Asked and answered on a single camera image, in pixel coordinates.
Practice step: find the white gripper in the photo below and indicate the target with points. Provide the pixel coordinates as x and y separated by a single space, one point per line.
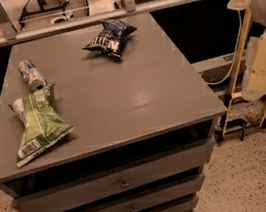
255 68

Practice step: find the top grey drawer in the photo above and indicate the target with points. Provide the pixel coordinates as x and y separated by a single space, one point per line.
116 180

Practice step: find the green jalapeno chip bag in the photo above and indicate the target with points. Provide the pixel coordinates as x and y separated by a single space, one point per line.
43 126

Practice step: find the grey drawer cabinet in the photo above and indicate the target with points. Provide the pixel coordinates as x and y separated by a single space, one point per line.
150 101

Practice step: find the middle grey drawer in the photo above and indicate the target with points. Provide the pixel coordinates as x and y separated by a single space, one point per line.
152 197

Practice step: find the dark blue chip bag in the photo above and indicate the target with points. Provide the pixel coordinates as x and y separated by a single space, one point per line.
112 38

